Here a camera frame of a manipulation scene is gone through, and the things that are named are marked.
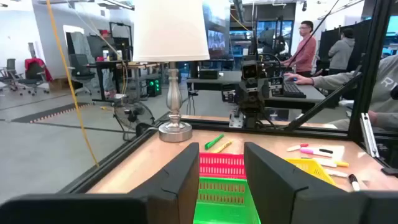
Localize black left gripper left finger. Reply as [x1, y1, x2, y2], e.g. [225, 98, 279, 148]
[129, 142, 200, 224]

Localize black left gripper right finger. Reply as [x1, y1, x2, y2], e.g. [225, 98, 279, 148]
[244, 141, 363, 224]

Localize yellow plastic basket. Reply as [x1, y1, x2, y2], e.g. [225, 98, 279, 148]
[283, 157, 337, 187]

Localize red capped white marker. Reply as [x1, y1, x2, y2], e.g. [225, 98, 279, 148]
[286, 142, 310, 153]

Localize pink capped white marker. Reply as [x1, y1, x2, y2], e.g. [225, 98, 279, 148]
[299, 147, 333, 158]

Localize thin green marker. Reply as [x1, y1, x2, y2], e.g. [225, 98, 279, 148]
[204, 133, 225, 151]

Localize thin yellow marker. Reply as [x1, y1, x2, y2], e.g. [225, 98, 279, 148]
[211, 140, 234, 154]

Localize yellow capped white marker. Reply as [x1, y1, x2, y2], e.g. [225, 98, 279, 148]
[313, 157, 350, 168]

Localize black keyboard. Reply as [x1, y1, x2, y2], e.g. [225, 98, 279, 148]
[282, 80, 308, 100]

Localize grey desk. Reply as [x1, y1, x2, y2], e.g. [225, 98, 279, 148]
[185, 70, 327, 110]

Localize red plastic basket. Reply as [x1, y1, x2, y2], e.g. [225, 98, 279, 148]
[198, 152, 247, 180]

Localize green plastic basket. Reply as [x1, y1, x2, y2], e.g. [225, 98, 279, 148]
[192, 176, 262, 224]

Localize black floor fan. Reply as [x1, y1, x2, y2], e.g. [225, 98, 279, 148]
[112, 98, 156, 141]

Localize computer tower green lights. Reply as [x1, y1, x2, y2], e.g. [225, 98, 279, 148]
[146, 77, 162, 98]

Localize white shade table lamp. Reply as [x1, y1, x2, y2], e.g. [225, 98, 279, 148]
[132, 0, 211, 143]

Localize black room divider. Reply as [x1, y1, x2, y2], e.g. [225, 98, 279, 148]
[318, 19, 373, 74]

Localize black desk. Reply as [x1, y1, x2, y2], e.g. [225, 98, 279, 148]
[85, 59, 134, 105]

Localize grey office chair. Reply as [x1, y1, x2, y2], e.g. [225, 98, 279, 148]
[18, 58, 52, 96]
[68, 53, 97, 96]
[0, 58, 24, 93]

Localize cardboard box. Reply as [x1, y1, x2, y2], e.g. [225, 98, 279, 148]
[48, 77, 72, 91]

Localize red jacket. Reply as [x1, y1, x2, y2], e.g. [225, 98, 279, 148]
[24, 57, 53, 82]

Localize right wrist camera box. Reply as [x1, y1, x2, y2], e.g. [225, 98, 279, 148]
[241, 60, 259, 80]

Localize wall video screen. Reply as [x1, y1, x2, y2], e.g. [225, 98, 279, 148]
[206, 29, 227, 52]

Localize silver metal bracket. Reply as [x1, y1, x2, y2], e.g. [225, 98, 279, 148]
[359, 112, 381, 159]

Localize black aluminium table frame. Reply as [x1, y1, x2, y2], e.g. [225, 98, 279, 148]
[57, 0, 398, 195]

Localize yellow hanging cable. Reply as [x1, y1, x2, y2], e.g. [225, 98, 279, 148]
[45, 0, 100, 168]

